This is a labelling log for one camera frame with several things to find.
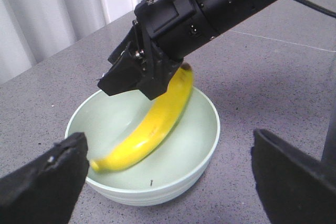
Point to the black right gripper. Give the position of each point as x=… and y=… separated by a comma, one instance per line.
x=163, y=33

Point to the white pleated curtain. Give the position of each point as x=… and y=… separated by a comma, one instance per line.
x=33, y=30

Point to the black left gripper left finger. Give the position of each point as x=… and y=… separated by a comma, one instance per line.
x=46, y=189

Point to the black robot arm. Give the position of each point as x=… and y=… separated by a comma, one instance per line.
x=150, y=60

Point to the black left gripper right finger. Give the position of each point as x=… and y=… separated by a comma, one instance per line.
x=292, y=186

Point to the green ribbed bowl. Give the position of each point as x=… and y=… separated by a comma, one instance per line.
x=170, y=170

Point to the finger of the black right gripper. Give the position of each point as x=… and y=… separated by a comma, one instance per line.
x=127, y=70

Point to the yellow banana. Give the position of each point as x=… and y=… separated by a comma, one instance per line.
x=153, y=129

